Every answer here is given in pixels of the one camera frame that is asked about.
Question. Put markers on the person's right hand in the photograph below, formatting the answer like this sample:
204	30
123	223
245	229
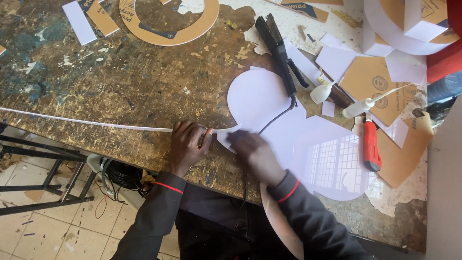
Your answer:
258	157

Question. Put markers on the person's left hand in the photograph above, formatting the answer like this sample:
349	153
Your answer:
187	148

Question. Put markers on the person's right fingers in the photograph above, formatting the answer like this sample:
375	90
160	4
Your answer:
238	141

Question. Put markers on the large white acrylic shaped sheet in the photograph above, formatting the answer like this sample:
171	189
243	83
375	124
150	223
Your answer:
325	144

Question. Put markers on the long white acrylic strip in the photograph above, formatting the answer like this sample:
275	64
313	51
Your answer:
108	124

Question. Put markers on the person's dark clothing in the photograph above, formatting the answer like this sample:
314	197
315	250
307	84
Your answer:
216	227

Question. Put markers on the small white squeeze bottle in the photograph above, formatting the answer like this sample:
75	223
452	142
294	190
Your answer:
320	93

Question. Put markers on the small white acrylic square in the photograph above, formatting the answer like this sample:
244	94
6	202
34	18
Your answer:
328	109

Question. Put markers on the black heating clamp tool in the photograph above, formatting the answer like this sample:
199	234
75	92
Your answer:
278	47

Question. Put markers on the white acrylic offcut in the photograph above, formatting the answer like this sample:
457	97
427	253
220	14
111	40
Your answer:
305	63
399	131
406	68
335	59

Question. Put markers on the dark brown bottle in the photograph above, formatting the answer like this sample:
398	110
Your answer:
339	95

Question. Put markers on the white needle-tip glue bottle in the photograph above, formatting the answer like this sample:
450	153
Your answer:
357	108

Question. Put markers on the red utility knife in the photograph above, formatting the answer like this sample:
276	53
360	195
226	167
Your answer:
371	144

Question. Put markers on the brown paper-coated acrylic sheet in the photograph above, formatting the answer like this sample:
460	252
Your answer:
371	83

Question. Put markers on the brown paper-coated acrylic bar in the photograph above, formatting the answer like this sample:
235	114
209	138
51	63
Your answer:
303	9

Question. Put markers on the peeled brown protective paper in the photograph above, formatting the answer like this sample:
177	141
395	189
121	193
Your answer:
400	159

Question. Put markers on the brown paper-coated acrylic offcut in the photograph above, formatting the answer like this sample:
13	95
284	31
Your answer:
101	18

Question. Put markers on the black metal stand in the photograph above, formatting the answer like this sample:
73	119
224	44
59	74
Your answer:
54	180

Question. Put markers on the large white channel letter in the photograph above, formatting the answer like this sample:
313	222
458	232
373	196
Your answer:
393	32

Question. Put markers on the white rectangular acrylic strip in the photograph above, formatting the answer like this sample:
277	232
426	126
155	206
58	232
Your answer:
79	23

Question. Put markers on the blue-grey bundle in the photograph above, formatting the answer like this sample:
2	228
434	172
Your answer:
445	88

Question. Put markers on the red panel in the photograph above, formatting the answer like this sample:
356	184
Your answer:
447	57

